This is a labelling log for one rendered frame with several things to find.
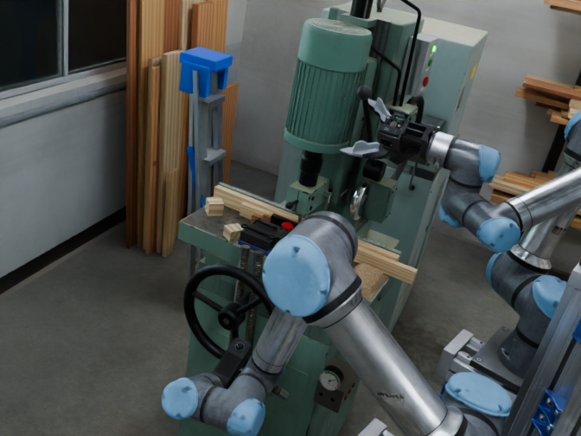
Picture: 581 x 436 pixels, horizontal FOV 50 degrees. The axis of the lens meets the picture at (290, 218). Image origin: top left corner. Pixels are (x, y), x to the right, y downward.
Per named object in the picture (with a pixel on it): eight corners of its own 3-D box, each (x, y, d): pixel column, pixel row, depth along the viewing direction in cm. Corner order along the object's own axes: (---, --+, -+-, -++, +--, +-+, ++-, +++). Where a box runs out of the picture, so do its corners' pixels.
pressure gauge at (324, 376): (315, 389, 168) (321, 367, 164) (321, 381, 171) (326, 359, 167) (335, 400, 166) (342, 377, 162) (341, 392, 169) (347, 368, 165)
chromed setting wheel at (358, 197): (343, 224, 181) (353, 185, 175) (359, 209, 191) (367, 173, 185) (353, 227, 180) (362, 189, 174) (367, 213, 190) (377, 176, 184)
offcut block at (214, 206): (207, 216, 183) (209, 203, 181) (204, 209, 186) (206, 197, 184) (222, 215, 185) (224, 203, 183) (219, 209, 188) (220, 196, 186)
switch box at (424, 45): (395, 91, 181) (409, 35, 173) (405, 86, 189) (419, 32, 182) (415, 97, 179) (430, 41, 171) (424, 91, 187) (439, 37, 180)
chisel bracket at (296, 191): (283, 213, 174) (288, 185, 171) (304, 196, 186) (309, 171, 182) (306, 221, 172) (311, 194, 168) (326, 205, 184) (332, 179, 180)
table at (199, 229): (156, 251, 173) (157, 232, 170) (215, 214, 198) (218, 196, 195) (354, 340, 152) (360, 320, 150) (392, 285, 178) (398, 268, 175)
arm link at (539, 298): (537, 349, 149) (557, 304, 142) (503, 315, 160) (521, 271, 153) (575, 346, 153) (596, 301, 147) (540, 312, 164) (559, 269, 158)
